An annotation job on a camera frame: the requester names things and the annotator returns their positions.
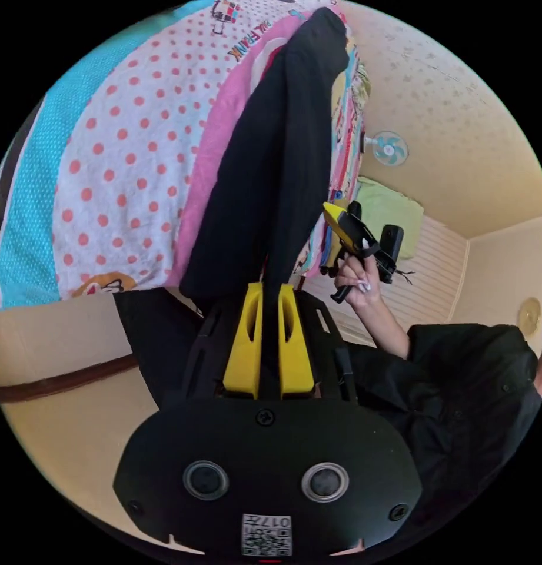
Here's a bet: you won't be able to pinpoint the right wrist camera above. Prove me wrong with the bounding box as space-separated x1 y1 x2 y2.
381 224 405 267

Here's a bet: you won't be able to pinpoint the person's right hand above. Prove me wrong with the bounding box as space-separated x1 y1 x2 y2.
334 238 385 311

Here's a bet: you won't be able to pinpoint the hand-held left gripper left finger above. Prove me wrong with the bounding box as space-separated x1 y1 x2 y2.
222 282 264 399

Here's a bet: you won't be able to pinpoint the round ceiling lamp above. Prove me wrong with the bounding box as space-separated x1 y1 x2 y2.
519 297 542 333

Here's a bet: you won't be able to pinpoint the person's body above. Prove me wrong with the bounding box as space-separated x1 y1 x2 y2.
341 282 542 535

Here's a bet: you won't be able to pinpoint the black pants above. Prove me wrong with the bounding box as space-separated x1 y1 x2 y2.
113 6 356 411

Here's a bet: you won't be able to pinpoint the wall fan with blue blades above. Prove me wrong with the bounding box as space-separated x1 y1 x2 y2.
364 129 410 168

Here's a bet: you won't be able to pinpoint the bed with printed sheet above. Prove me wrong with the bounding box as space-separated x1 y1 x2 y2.
0 0 374 315

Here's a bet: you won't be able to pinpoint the light green cloth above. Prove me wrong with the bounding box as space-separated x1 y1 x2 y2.
353 175 425 262

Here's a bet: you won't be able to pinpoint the person's right forearm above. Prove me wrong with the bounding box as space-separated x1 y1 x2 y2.
362 299 414 359

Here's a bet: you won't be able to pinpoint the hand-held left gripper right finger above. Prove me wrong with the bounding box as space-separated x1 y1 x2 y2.
277 284 316 399

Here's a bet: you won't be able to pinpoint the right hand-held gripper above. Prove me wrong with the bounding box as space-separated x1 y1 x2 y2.
320 201 398 305

